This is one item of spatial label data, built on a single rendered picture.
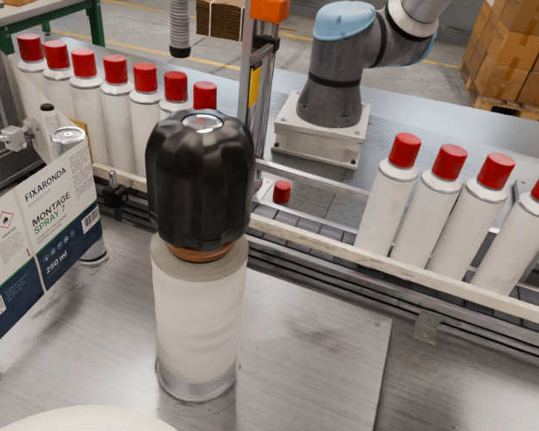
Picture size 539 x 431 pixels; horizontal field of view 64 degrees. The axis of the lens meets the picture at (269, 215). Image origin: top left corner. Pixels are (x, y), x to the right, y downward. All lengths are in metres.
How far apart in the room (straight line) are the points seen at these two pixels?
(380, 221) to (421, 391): 0.22
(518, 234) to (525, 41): 3.34
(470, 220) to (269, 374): 0.32
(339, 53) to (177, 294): 0.68
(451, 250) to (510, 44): 3.33
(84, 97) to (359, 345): 0.54
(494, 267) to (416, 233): 0.11
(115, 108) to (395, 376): 0.56
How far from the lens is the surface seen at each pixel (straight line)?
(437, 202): 0.58
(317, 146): 0.97
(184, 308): 0.38
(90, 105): 0.75
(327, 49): 0.94
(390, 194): 0.58
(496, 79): 3.96
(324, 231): 0.71
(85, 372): 0.53
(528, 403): 0.69
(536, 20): 3.89
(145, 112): 0.69
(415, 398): 0.61
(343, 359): 0.55
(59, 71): 0.78
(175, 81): 0.65
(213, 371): 0.46
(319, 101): 0.96
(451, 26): 6.13
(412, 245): 0.63
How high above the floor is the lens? 1.32
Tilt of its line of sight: 38 degrees down
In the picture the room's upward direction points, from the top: 8 degrees clockwise
